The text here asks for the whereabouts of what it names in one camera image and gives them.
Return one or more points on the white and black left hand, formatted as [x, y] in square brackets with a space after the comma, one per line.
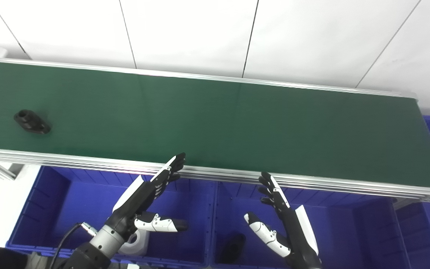
[129, 203]

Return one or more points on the black flanged part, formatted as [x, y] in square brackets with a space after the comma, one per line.
[32, 125]
[231, 248]

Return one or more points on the white and black right hand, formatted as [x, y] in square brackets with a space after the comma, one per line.
[299, 239]

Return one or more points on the green conveyor belt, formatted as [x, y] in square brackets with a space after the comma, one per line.
[215, 123]
[88, 161]

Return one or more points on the white cylindrical part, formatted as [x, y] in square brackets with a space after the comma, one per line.
[140, 243]

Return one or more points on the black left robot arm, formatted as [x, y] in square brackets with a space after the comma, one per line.
[105, 241]

